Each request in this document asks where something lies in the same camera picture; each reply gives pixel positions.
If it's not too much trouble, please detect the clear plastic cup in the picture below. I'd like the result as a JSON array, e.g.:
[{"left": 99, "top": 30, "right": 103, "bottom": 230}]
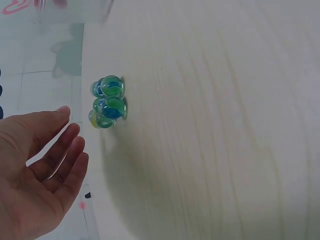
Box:
[{"left": 31, "top": 0, "right": 115, "bottom": 25}]

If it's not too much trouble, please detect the cluster of green-blue glass marbles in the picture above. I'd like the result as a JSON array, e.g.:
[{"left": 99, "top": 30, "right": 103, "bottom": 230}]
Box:
[{"left": 88, "top": 74, "right": 129, "bottom": 130}]

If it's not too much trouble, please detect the person's left hand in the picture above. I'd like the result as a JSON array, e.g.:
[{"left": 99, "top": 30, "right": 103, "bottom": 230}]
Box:
[{"left": 0, "top": 105, "right": 90, "bottom": 240}]

